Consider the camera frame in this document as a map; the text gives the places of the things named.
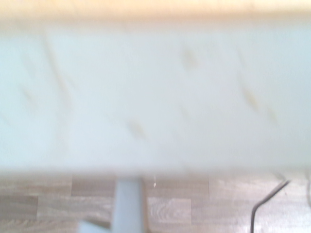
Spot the blue taped cable cover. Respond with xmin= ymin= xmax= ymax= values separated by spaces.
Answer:
xmin=77 ymin=176 xmax=144 ymax=233

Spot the white wooden drawer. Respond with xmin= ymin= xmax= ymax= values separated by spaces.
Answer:
xmin=0 ymin=0 xmax=311 ymax=179

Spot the black floor cable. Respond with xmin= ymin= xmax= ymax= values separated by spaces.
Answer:
xmin=249 ymin=179 xmax=291 ymax=233

